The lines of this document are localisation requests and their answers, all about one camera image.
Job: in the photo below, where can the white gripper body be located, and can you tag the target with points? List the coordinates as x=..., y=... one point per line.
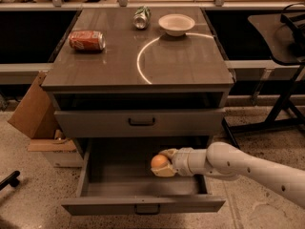
x=183, y=161

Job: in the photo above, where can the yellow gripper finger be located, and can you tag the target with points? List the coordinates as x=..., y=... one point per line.
x=168, y=153
x=165, y=171

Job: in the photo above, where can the orange fruit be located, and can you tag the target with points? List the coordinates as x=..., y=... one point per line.
x=159, y=161

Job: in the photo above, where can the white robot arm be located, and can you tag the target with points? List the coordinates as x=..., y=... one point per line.
x=224, y=161

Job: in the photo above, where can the closed upper grey drawer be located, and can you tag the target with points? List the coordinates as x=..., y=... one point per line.
x=136, y=123

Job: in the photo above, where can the open lower grey drawer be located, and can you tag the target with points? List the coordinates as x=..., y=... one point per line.
x=116, y=179

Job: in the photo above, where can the grey drawer cabinet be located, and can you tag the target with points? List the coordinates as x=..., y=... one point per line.
x=140, y=70

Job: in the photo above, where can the white bowl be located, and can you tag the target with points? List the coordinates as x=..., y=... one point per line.
x=176, y=24

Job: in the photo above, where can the green soda can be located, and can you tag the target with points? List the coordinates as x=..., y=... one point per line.
x=141, y=18

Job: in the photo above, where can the brown cardboard box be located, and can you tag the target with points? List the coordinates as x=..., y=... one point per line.
x=34, y=117

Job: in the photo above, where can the red soda can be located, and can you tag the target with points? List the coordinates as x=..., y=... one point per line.
x=87, y=41

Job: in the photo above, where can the black chair leg caster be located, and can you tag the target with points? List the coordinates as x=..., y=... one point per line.
x=11, y=180

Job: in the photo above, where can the black stand with wheels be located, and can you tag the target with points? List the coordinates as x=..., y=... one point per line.
x=284, y=34

